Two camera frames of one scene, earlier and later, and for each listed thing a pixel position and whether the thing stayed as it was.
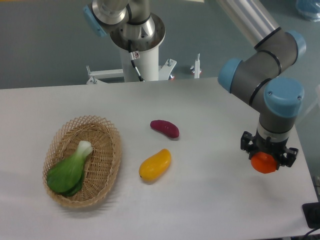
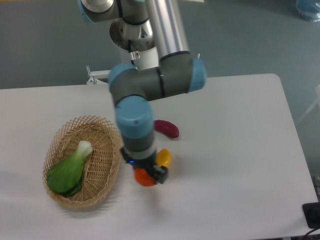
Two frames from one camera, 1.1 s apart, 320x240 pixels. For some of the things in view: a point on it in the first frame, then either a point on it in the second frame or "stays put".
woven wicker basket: [102, 166] stays put
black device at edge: [311, 212] stays put
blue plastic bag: [309, 9] stays put
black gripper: [276, 148] -> [146, 163]
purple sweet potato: [166, 127] stays put
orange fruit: [263, 162] -> [143, 178]
